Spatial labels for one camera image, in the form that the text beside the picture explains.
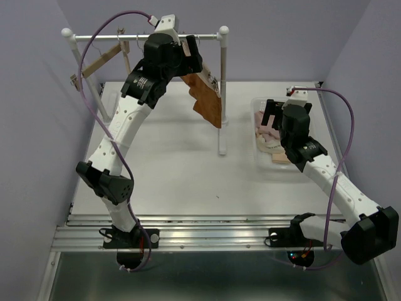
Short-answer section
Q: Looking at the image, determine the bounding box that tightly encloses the empty beige clip hanger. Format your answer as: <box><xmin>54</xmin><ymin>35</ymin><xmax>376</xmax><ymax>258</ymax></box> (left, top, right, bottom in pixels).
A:
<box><xmin>70</xmin><ymin>43</ymin><xmax>122</xmax><ymax>79</ymax></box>

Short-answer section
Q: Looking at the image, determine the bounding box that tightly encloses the beige clip hanger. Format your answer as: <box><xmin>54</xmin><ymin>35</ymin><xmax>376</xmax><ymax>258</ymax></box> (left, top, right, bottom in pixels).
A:
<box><xmin>117</xmin><ymin>27</ymin><xmax>131</xmax><ymax>75</ymax></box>
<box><xmin>70</xmin><ymin>43</ymin><xmax>122</xmax><ymax>79</ymax></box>

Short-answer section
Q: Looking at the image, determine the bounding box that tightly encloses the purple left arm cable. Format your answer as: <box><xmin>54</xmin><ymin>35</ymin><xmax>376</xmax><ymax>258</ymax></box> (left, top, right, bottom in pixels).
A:
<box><xmin>77</xmin><ymin>11</ymin><xmax>157</xmax><ymax>273</ymax></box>

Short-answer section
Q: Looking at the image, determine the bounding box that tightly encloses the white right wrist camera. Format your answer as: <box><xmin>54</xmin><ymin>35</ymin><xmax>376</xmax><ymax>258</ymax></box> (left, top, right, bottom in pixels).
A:
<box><xmin>284</xmin><ymin>86</ymin><xmax>308</xmax><ymax>107</ymax></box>

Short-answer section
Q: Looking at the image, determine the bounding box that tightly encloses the cream beige underwear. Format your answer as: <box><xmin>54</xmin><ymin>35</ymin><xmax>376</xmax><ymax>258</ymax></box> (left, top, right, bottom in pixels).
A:
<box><xmin>256</xmin><ymin>134</ymin><xmax>290</xmax><ymax>164</ymax></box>

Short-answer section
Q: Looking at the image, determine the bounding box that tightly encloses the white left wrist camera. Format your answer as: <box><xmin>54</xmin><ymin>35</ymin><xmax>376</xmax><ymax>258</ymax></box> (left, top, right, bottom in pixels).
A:
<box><xmin>148</xmin><ymin>14</ymin><xmax>179</xmax><ymax>36</ymax></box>

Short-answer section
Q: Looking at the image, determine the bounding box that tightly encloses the beige hanger with brown underwear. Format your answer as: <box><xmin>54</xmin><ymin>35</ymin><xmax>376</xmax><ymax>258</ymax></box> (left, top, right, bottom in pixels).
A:
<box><xmin>194</xmin><ymin>33</ymin><xmax>222</xmax><ymax>98</ymax></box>

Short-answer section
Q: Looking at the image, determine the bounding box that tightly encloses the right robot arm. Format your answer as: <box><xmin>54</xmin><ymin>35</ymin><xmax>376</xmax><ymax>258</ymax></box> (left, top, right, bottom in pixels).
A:
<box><xmin>262</xmin><ymin>99</ymin><xmax>399</xmax><ymax>265</ymax></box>

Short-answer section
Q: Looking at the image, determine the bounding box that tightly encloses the brown underwear on rack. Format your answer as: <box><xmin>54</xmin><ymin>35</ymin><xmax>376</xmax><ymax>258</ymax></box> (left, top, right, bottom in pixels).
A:
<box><xmin>181</xmin><ymin>73</ymin><xmax>222</xmax><ymax>129</ymax></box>

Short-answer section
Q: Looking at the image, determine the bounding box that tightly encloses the clear plastic basket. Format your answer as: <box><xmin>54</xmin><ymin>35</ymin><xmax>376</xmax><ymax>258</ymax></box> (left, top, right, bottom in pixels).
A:
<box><xmin>251</xmin><ymin>93</ymin><xmax>320</xmax><ymax>172</ymax></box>

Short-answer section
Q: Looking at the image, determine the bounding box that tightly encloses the white clothes rack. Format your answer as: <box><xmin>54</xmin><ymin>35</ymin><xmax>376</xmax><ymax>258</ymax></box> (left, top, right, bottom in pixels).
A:
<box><xmin>61</xmin><ymin>26</ymin><xmax>231</xmax><ymax>157</ymax></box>

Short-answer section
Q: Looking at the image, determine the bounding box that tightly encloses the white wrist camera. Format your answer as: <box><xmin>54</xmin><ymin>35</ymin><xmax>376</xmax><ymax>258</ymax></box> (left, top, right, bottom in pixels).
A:
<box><xmin>284</xmin><ymin>86</ymin><xmax>308</xmax><ymax>107</ymax></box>
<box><xmin>148</xmin><ymin>14</ymin><xmax>179</xmax><ymax>36</ymax></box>

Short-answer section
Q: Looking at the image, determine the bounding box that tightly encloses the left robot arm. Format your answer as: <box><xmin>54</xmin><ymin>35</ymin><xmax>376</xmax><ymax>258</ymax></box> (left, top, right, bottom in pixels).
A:
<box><xmin>76</xmin><ymin>33</ymin><xmax>202</xmax><ymax>248</ymax></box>

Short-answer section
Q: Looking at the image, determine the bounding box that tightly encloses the aluminium mounting rail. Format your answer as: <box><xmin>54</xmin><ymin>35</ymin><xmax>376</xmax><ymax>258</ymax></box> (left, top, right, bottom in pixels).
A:
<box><xmin>51</xmin><ymin>214</ymin><xmax>293</xmax><ymax>253</ymax></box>

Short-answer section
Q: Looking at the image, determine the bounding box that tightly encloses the beige hanger with pink underwear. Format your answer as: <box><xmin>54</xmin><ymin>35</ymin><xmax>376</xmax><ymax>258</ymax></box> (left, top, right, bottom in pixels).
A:
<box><xmin>136</xmin><ymin>32</ymin><xmax>147</xmax><ymax>52</ymax></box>

